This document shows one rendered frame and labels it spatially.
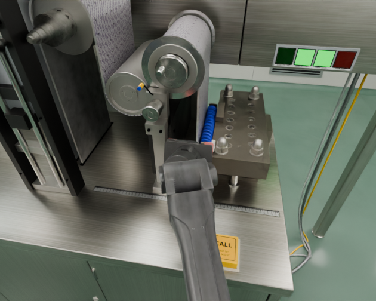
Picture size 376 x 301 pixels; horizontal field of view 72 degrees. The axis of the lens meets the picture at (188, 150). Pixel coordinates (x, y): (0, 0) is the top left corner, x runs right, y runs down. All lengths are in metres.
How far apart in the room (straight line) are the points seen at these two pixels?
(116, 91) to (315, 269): 1.50
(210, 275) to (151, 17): 0.81
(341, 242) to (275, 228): 1.26
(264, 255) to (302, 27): 0.67
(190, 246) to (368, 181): 2.23
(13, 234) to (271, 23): 0.94
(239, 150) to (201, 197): 0.39
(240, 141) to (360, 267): 1.35
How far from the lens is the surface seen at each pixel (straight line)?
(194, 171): 0.38
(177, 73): 0.61
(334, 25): 0.96
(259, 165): 0.71
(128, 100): 0.70
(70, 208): 0.81
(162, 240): 0.69
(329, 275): 1.82
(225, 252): 0.65
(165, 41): 0.61
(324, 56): 0.97
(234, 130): 0.80
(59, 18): 0.65
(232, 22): 0.92
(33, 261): 0.97
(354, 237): 2.05
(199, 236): 0.34
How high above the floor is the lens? 1.49
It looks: 40 degrees down
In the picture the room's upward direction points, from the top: straight up
